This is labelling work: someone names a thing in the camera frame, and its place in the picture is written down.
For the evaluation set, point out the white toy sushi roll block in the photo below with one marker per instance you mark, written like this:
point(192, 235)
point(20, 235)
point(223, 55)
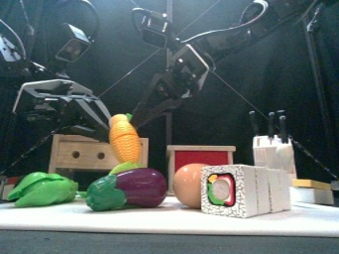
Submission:
point(244, 191)

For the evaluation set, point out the yellow and white toy block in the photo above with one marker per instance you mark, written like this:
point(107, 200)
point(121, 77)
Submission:
point(311, 190)

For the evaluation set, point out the purple toy eggplant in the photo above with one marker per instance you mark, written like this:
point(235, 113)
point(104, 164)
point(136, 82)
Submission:
point(136, 188)

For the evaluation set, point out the wooden box with red panel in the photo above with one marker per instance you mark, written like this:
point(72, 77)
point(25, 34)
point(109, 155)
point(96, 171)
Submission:
point(200, 160)

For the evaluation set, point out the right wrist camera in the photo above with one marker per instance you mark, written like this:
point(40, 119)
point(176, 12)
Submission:
point(153, 28)

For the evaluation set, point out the small green corn husk piece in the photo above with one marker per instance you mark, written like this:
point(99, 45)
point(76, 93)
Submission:
point(128, 116)

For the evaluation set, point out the yellow toy corn cob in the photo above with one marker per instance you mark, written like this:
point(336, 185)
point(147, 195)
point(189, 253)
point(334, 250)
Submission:
point(124, 140)

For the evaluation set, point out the green toy corn husk piece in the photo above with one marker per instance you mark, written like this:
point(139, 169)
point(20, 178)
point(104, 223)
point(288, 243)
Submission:
point(41, 190)
point(125, 167)

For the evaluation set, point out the wooden box with round holes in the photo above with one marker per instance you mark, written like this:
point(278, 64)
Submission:
point(85, 153)

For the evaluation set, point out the white cutting board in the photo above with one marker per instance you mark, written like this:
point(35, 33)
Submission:
point(167, 220)

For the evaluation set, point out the white toy knife block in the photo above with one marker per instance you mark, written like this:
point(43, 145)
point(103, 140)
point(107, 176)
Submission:
point(274, 155)

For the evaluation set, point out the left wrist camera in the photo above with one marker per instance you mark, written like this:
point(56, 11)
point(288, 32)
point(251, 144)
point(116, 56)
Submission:
point(72, 44)

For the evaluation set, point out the tan toy egg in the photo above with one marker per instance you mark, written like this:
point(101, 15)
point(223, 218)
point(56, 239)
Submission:
point(187, 185)

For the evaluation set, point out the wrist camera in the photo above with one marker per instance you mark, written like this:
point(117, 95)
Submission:
point(153, 28)
point(72, 44)

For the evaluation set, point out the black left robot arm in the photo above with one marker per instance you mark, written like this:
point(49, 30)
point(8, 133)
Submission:
point(27, 39)

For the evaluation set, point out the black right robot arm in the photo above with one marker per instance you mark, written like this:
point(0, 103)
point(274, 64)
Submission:
point(247, 29)

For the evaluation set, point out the vertical metal frame pole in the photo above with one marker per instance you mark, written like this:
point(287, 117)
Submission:
point(169, 33)

